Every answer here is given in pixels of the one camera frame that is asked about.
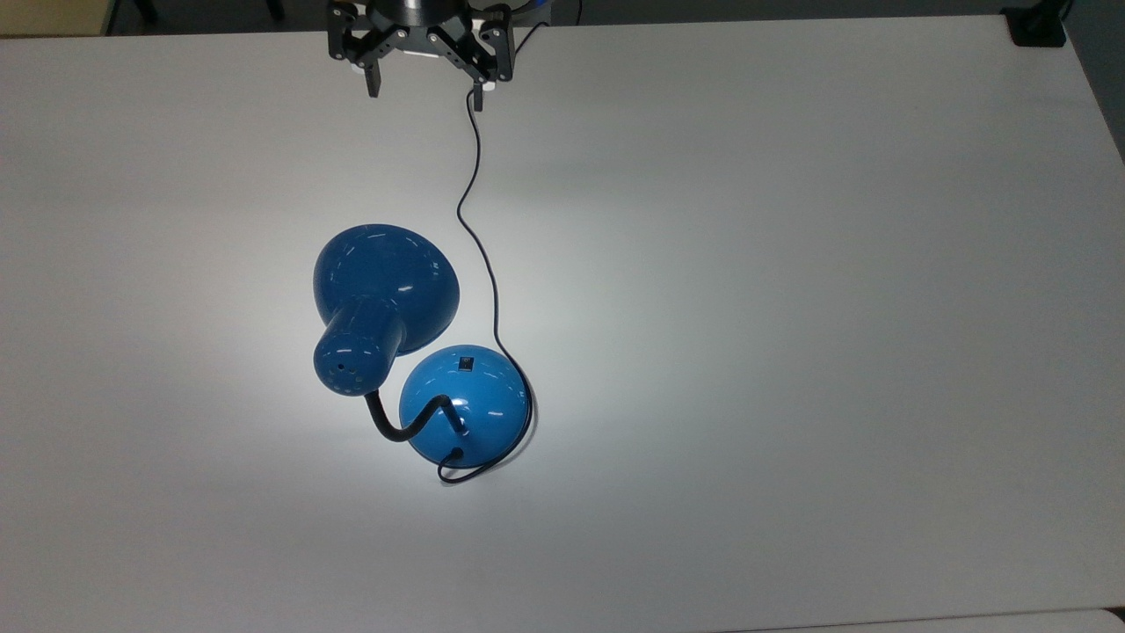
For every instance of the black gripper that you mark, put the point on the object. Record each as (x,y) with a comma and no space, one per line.
(420,22)

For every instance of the blue desk lamp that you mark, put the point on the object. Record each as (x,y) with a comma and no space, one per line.
(387,286)

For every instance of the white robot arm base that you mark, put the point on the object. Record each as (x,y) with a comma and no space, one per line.
(538,5)

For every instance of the black chair leg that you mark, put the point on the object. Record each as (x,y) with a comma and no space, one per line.
(145,9)
(274,7)

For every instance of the light wooden board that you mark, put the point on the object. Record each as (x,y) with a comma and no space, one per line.
(53,16)

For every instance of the black table clamp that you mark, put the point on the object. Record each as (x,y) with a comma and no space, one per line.
(1035,25)

